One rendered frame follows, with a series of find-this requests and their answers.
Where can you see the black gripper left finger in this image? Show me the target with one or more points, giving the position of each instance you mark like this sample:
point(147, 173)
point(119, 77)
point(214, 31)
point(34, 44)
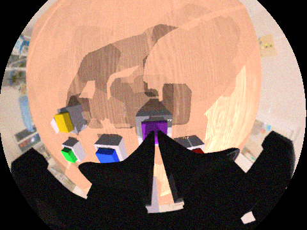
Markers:
point(135, 172)

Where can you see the purple button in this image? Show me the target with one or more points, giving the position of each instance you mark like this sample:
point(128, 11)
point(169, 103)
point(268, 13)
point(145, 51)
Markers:
point(153, 120)

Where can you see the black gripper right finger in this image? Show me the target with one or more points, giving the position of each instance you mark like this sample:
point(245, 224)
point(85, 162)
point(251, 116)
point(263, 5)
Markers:
point(183, 166)

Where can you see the red button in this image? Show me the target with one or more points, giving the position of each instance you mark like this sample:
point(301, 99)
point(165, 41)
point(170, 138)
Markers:
point(194, 144)

